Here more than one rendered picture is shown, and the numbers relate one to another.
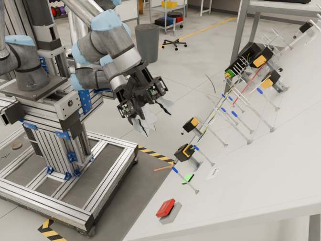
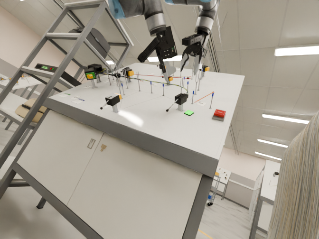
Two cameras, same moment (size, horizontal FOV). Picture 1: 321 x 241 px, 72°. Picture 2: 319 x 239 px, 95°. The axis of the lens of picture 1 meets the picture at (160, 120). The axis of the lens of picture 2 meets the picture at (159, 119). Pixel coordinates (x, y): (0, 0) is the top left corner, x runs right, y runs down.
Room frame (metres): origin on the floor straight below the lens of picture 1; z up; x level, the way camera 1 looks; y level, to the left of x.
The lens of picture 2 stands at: (0.67, 0.66, 0.79)
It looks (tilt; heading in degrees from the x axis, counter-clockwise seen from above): 13 degrees up; 266
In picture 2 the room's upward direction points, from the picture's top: 23 degrees clockwise
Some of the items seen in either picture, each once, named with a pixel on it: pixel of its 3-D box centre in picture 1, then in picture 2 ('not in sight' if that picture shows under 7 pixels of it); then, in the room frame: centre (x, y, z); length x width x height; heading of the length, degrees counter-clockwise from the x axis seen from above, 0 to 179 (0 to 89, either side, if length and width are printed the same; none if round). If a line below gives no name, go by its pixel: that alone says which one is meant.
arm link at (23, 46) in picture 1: (20, 50); not in sight; (0.99, 0.64, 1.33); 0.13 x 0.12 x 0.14; 156
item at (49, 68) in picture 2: (264, 56); (62, 79); (1.54, -0.75, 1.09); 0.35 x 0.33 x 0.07; 149
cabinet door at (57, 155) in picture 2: not in sight; (57, 149); (1.09, -0.34, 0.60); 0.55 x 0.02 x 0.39; 149
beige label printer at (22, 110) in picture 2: not in sight; (46, 113); (1.50, -0.72, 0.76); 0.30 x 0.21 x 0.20; 63
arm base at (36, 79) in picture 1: (30, 74); not in sight; (1.00, 0.63, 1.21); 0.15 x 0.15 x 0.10
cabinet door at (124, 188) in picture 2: not in sight; (127, 192); (0.62, -0.05, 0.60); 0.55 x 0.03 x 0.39; 149
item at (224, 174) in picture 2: not in sight; (216, 180); (-4.42, -7.71, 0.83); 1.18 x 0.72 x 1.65; 139
